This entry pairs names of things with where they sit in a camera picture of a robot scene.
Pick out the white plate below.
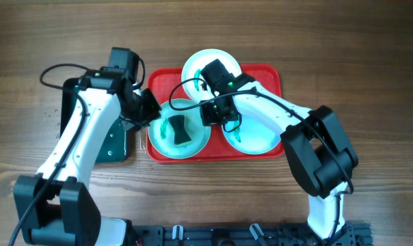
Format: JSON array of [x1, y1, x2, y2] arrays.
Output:
[[181, 49, 242, 103], [148, 98, 211, 159], [222, 115, 280, 155]]

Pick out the green yellow sponge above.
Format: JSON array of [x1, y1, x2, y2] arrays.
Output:
[[168, 115, 191, 145]]

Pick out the white plate top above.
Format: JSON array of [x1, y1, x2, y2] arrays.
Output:
[[181, 49, 242, 103]]

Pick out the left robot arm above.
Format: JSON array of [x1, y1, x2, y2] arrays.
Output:
[[9, 65, 160, 245]]

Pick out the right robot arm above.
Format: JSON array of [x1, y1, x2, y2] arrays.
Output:
[[200, 72, 358, 243]]

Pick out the red plastic tray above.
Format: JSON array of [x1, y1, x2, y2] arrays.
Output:
[[146, 64, 284, 164]]

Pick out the black water tray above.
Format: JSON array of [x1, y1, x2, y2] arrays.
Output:
[[59, 92, 129, 163]]

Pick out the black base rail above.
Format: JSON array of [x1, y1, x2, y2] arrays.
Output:
[[128, 223, 373, 246]]

